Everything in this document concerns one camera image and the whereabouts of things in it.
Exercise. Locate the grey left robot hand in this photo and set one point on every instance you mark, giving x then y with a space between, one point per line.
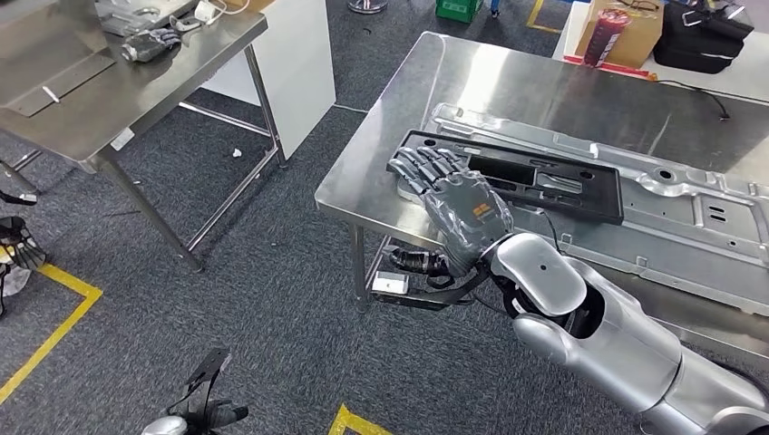
225 414

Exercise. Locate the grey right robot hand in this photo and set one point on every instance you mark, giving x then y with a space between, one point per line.
468 216

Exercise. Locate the long black plastic part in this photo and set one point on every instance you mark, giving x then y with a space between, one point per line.
601 192

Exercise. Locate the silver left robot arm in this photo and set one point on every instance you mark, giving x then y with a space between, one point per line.
165 427

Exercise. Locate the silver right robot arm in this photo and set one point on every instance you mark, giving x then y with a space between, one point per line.
619 348

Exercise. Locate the stainless steel workbench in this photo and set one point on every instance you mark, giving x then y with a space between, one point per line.
511 78

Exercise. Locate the red flat strip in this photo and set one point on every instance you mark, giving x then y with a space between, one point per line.
607 69

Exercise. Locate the green plastic crate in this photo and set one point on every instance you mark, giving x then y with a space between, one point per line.
459 9

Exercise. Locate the stamped grey metal panel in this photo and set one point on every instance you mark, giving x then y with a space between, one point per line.
691 198

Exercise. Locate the red cylindrical can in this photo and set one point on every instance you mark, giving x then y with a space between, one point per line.
607 36

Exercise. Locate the chrome stanchion base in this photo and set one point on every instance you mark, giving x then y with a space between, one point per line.
367 6

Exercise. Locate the white paper scrap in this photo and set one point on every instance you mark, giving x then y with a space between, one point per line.
237 152

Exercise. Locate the black ribbed device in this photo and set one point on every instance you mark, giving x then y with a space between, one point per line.
21 243

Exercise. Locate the black bag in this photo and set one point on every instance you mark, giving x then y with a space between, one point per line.
697 42

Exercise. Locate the stainless steel table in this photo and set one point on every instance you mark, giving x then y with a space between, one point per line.
150 96

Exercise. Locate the grey detached robot hand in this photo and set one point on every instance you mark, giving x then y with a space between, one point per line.
150 45

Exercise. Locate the flat grey metal sheet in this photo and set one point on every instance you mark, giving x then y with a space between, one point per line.
66 84

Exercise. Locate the grey metal bracket parts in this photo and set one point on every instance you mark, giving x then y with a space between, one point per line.
138 12

